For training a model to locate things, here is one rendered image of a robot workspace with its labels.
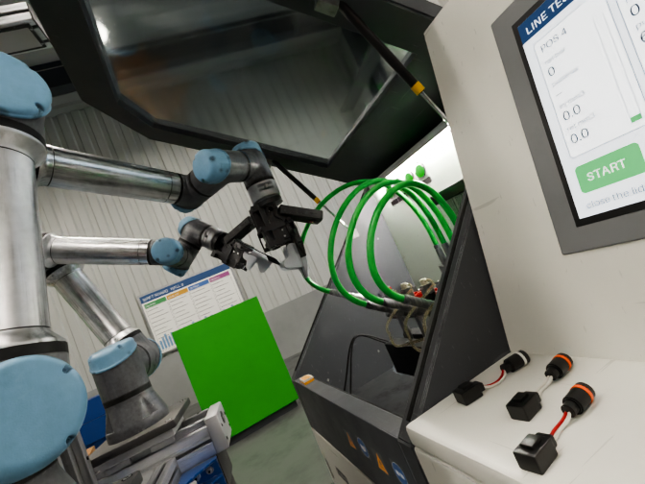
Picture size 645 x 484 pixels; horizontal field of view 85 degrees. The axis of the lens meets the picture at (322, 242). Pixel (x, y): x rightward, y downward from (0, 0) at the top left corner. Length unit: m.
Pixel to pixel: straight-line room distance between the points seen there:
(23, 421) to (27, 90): 0.42
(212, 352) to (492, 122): 3.73
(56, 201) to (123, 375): 7.45
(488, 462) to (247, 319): 3.75
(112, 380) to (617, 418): 1.00
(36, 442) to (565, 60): 0.72
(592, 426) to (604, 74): 0.37
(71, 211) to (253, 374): 5.37
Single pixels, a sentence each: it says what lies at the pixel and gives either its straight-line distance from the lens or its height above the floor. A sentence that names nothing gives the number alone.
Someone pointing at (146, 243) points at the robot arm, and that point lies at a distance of 1.10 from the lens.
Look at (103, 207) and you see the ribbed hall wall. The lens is 8.08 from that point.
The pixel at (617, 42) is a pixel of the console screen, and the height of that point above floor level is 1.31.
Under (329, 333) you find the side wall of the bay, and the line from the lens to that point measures 1.19.
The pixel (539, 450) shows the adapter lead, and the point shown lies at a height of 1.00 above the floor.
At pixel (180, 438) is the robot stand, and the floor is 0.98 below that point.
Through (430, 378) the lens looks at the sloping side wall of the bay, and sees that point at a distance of 0.57.
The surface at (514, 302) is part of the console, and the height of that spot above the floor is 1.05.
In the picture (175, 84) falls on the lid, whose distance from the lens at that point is 1.08.
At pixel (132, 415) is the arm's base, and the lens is 1.08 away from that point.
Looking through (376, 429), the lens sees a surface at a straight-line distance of 0.66.
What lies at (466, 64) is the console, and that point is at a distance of 0.68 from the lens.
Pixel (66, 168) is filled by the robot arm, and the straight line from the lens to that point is 0.80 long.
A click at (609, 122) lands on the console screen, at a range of 0.52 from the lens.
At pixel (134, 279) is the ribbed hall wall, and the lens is 7.64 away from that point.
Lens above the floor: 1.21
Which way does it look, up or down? 5 degrees up
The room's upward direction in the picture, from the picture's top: 24 degrees counter-clockwise
